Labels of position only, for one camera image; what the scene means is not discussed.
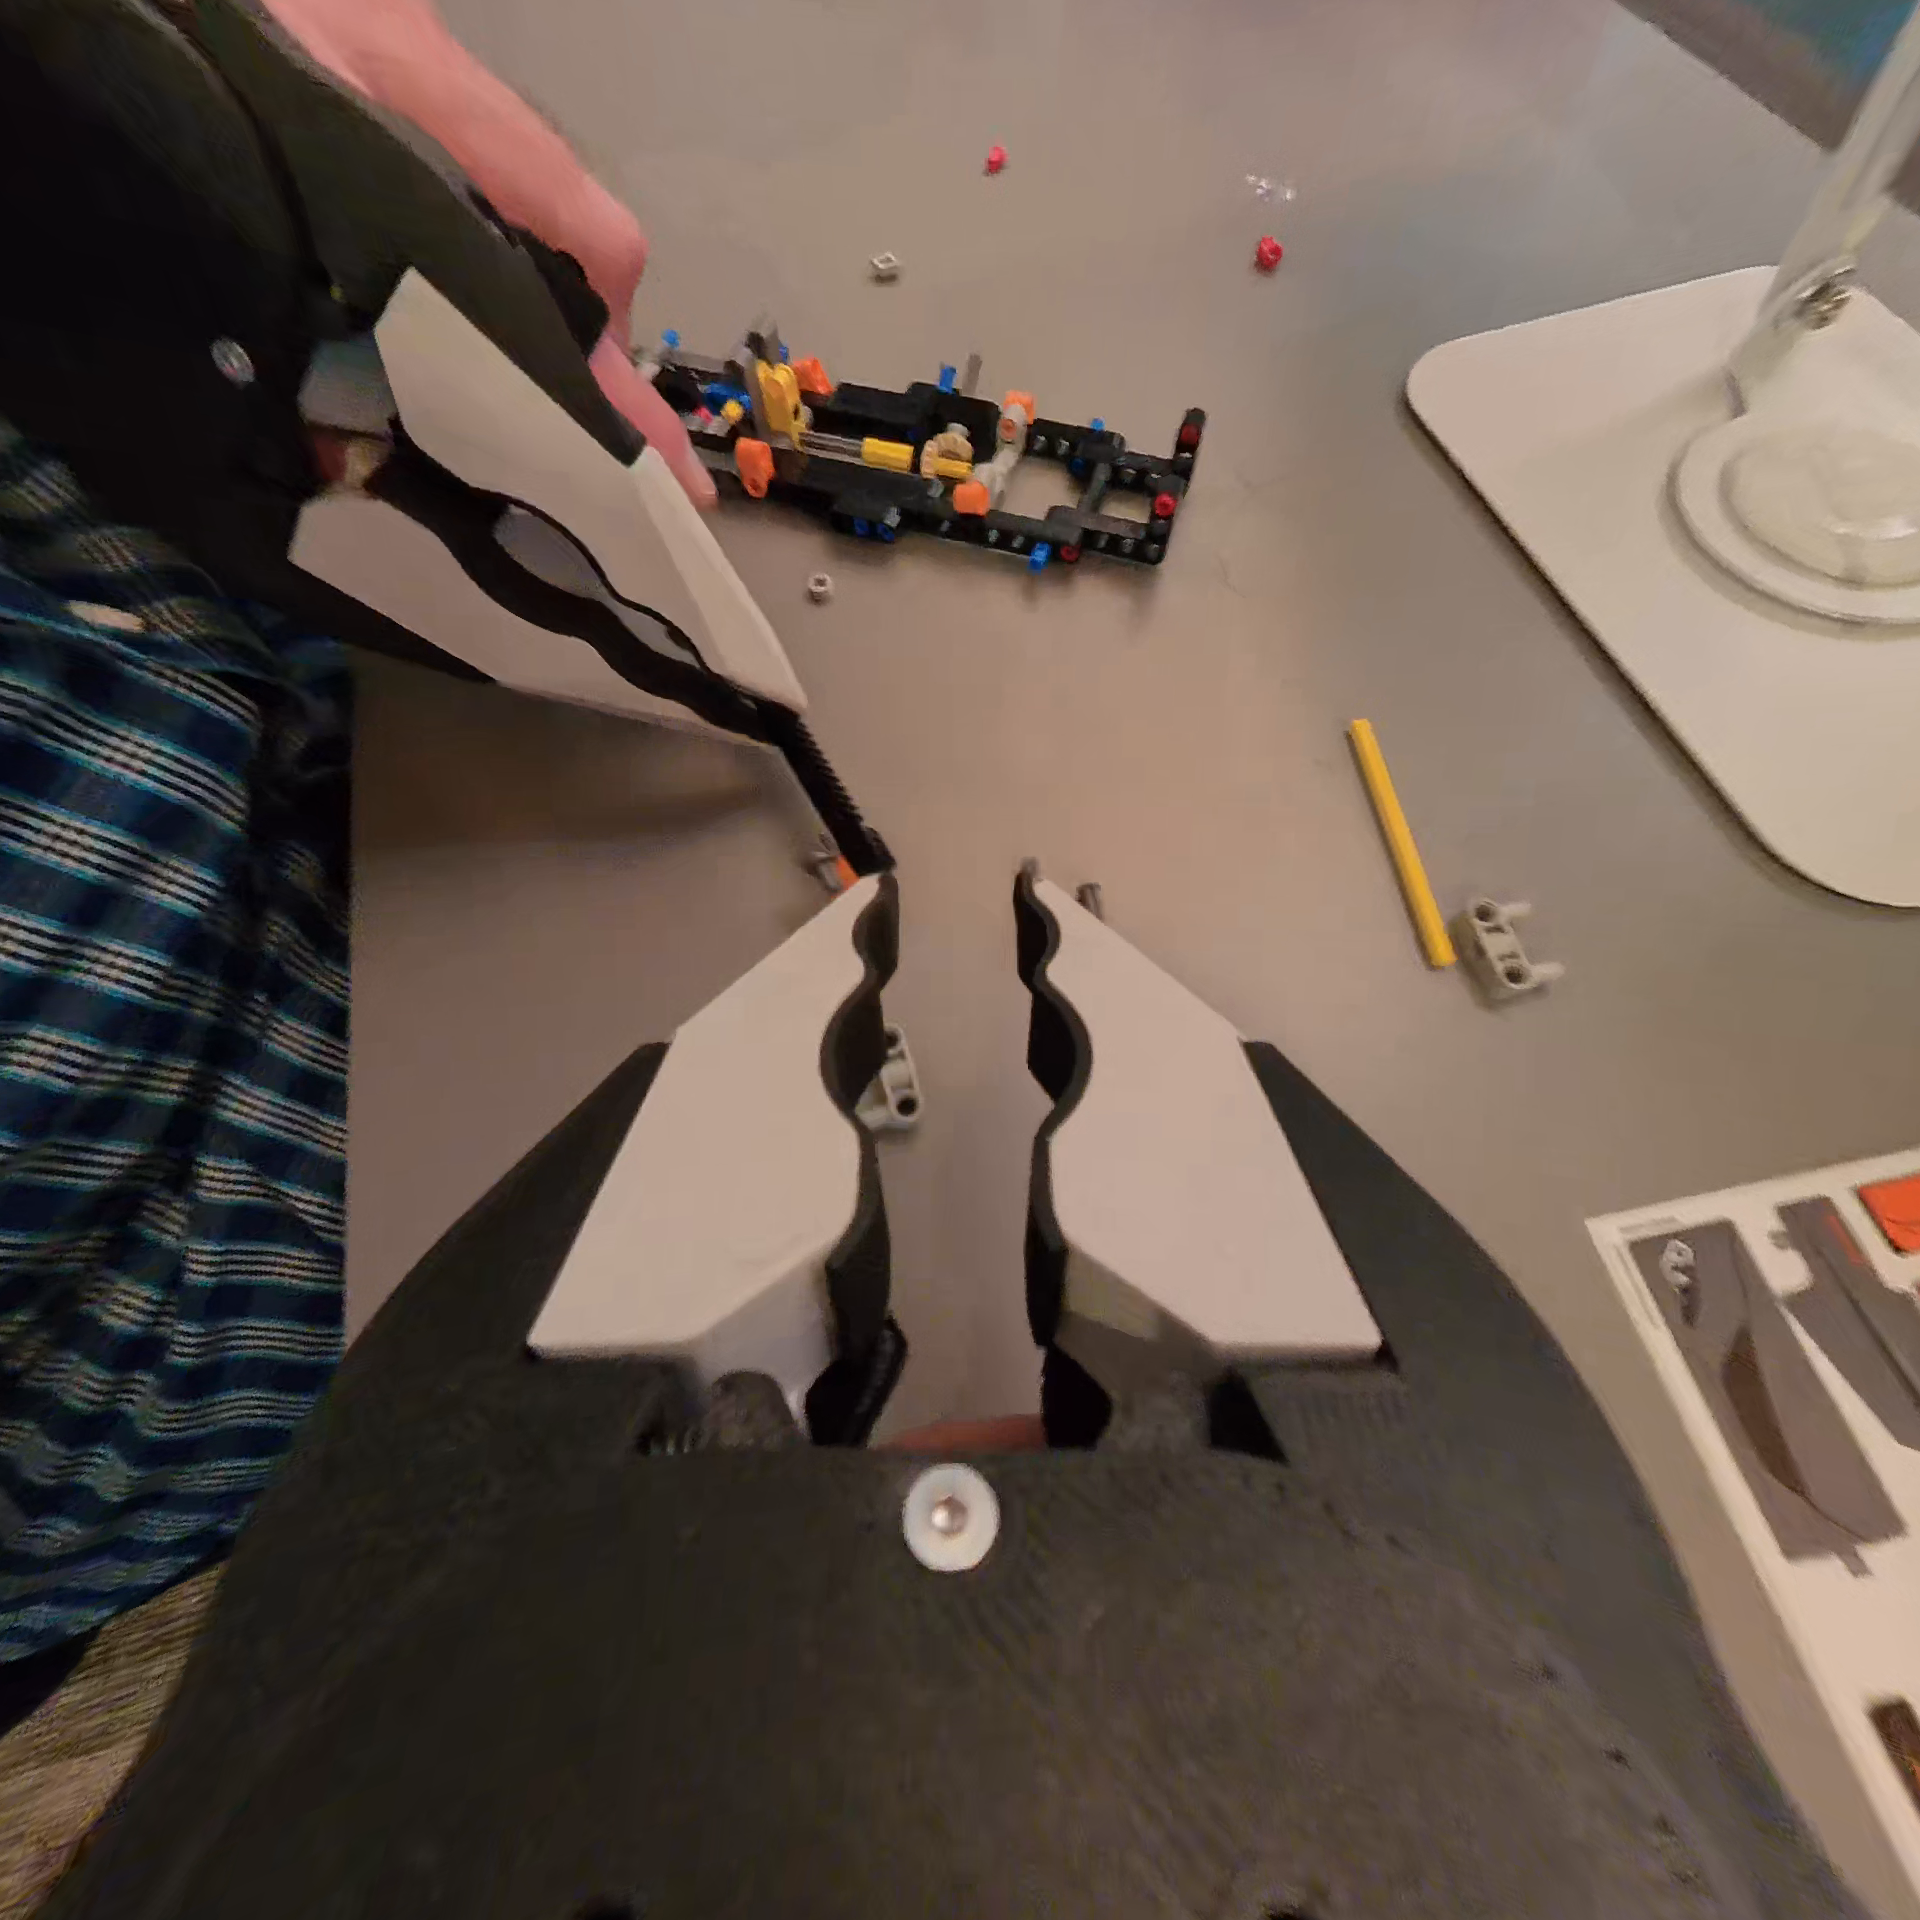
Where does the white stand base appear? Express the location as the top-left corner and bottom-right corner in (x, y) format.
(1405, 265), (1920, 912)

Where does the person's left hand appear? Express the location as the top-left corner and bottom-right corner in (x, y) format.
(271, 0), (722, 515)

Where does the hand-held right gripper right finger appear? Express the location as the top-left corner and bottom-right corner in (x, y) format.
(1016, 870), (1383, 1445)

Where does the person's blue plaid clothing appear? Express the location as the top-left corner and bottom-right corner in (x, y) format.
(0, 420), (359, 1659)

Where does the yellow lego axle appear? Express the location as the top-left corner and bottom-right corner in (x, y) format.
(1345, 717), (1460, 971)

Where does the black toothed lego rack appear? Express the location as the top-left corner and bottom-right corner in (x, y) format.
(762, 702), (898, 883)

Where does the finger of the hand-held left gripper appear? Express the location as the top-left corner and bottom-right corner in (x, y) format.
(372, 269), (811, 741)
(287, 486), (784, 748)

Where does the black lego chassis assembly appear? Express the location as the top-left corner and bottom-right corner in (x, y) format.
(639, 320), (1211, 577)

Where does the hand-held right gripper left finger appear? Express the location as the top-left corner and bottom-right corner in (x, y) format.
(528, 873), (913, 1445)

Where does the grey lego connector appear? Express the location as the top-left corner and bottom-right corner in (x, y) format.
(1459, 896), (1567, 1001)
(853, 1024), (925, 1137)

